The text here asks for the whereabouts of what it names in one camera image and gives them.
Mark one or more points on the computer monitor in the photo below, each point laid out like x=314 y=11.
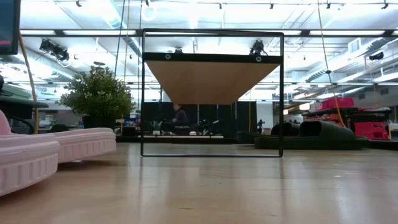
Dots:
x=7 y=25

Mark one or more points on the pink foam slide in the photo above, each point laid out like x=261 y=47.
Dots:
x=25 y=161
x=87 y=144

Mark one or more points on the wooden shelf with black frame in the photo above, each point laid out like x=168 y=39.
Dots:
x=208 y=81

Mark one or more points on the dark desk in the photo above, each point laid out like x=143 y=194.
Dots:
x=21 y=101

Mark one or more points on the person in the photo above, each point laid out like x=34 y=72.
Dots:
x=180 y=118

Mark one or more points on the red storage bin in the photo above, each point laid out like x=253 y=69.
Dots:
x=335 y=103
x=371 y=130

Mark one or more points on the green potted plant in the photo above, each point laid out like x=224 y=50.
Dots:
x=96 y=93

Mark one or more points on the black curtain partition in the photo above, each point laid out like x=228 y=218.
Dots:
x=242 y=118

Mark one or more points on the black foam slide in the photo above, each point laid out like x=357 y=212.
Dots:
x=320 y=137
x=248 y=137

